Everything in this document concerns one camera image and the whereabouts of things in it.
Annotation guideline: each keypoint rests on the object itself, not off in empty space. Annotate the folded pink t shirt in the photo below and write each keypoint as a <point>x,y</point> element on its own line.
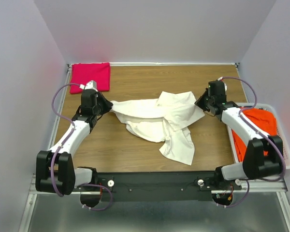
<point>98,72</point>

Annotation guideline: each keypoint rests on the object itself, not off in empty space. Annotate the orange t shirt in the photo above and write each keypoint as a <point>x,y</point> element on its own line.
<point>265,120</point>

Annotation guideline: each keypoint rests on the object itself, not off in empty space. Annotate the aluminium frame rail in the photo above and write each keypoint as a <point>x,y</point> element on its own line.
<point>32,195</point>

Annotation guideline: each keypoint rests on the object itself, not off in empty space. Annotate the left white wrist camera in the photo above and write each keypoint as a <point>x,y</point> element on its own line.
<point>89,85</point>

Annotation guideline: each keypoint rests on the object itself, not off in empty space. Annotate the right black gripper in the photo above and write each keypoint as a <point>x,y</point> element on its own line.
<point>203,101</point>

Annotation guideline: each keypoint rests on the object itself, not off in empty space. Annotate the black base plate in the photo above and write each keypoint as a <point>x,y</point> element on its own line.
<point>155,187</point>

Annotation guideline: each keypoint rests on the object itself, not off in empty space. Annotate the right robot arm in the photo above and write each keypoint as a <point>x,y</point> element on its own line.
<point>264,153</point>

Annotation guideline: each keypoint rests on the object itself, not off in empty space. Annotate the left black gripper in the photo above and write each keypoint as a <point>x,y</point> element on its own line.
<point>104,104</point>

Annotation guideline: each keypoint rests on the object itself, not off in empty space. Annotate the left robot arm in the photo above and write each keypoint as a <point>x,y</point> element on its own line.
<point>55,172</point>

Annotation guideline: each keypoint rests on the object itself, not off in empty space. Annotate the white plastic basket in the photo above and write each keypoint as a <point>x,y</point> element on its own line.
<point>279,131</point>

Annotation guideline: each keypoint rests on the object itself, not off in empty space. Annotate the white t shirt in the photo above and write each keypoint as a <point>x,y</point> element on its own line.
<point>165,119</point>

